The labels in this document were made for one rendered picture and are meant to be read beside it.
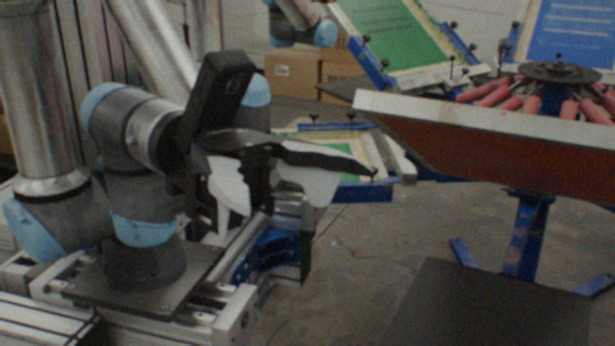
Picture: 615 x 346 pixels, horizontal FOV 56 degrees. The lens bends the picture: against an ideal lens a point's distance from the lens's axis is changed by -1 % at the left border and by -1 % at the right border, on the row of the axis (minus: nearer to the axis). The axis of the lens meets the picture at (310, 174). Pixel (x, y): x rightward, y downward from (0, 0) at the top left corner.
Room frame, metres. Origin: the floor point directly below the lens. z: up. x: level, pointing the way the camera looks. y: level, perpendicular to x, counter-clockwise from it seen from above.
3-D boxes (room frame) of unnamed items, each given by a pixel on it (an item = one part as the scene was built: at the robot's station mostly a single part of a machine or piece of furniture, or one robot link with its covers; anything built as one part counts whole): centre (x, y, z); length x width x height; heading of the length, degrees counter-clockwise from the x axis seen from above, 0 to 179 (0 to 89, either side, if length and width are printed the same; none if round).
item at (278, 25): (1.65, 0.07, 1.56); 0.11 x 0.08 x 0.11; 48
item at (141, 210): (0.64, 0.20, 1.56); 0.11 x 0.08 x 0.11; 137
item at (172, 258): (0.90, 0.31, 1.31); 0.15 x 0.15 x 0.10
